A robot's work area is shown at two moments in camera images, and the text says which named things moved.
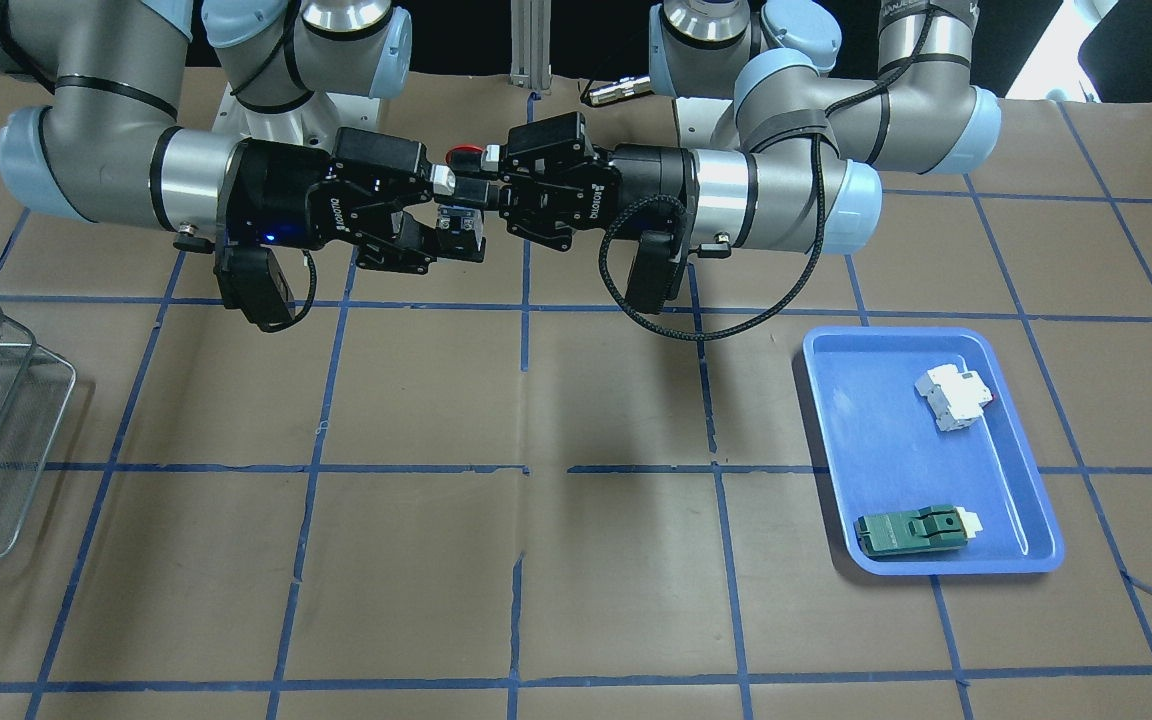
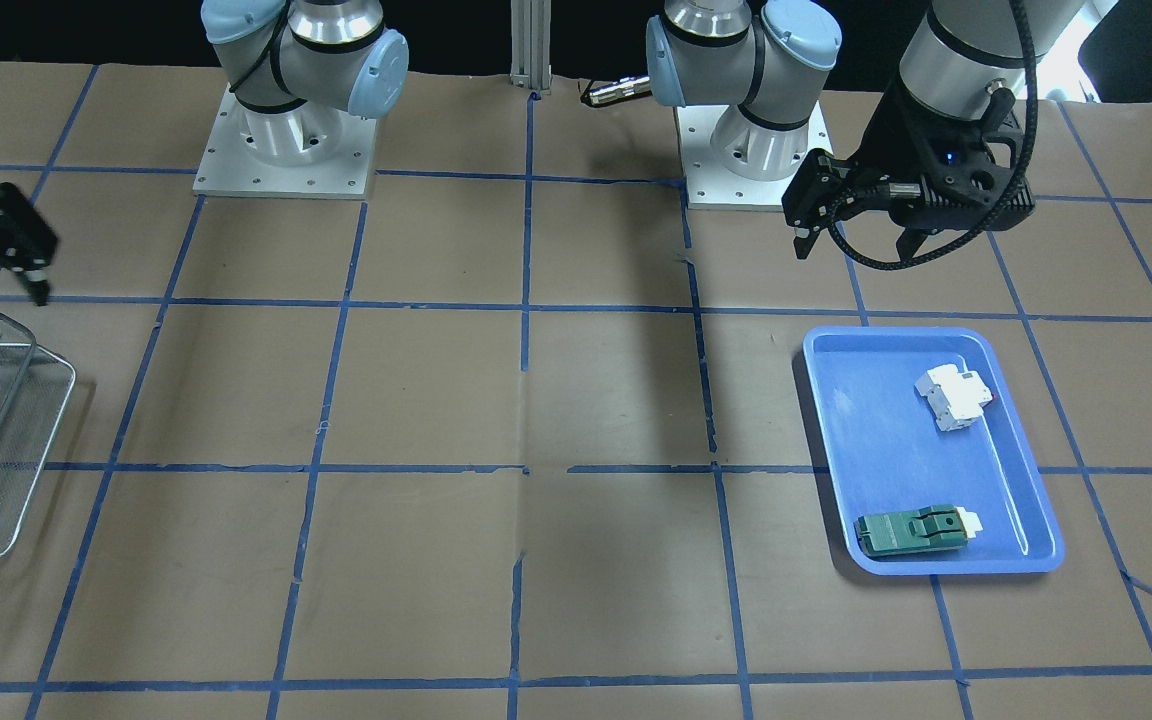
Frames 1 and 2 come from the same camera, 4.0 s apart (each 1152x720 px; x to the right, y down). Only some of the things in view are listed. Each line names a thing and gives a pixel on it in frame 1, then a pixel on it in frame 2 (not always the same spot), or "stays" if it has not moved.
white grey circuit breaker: (953, 396) stays
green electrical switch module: (934, 526) stays
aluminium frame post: (531, 44) stays
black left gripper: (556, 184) to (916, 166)
